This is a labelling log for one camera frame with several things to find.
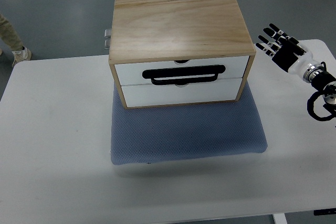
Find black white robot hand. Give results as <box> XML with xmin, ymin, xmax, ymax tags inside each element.
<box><xmin>256</xmin><ymin>23</ymin><xmax>318</xmax><ymax>77</ymax></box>

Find black drawer handle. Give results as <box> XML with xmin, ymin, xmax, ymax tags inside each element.
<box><xmin>142</xmin><ymin>65</ymin><xmax>226</xmax><ymax>86</ymax></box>

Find white drawer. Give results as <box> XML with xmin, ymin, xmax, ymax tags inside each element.
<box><xmin>122</xmin><ymin>78</ymin><xmax>242</xmax><ymax>108</ymax></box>
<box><xmin>115</xmin><ymin>56</ymin><xmax>249</xmax><ymax>86</ymax></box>

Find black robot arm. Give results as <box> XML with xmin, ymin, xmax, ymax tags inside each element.
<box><xmin>303</xmin><ymin>61</ymin><xmax>335</xmax><ymax>122</ymax></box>

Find wooden drawer cabinet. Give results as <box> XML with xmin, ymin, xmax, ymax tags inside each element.
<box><xmin>109</xmin><ymin>0</ymin><xmax>256</xmax><ymax>109</ymax></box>

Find white table leg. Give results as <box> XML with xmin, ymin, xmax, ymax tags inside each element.
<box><xmin>272</xmin><ymin>213</ymin><xmax>287</xmax><ymax>224</ymax></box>

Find blue-grey foam mat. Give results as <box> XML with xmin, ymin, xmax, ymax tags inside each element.
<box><xmin>111</xmin><ymin>86</ymin><xmax>268</xmax><ymax>165</ymax></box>

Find metal clamp behind cabinet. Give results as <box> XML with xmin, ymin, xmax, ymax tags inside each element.
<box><xmin>104</xmin><ymin>28</ymin><xmax>111</xmax><ymax>49</ymax></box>

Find white sneaker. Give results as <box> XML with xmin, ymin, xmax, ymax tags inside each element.
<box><xmin>12</xmin><ymin>47</ymin><xmax>32</xmax><ymax>67</ymax></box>

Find person's leg beige trousers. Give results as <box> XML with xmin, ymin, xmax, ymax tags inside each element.
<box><xmin>1</xmin><ymin>14</ymin><xmax>24</xmax><ymax>51</ymax></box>

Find black bracket under table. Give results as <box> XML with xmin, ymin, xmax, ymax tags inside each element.
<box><xmin>313</xmin><ymin>208</ymin><xmax>336</xmax><ymax>216</ymax></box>

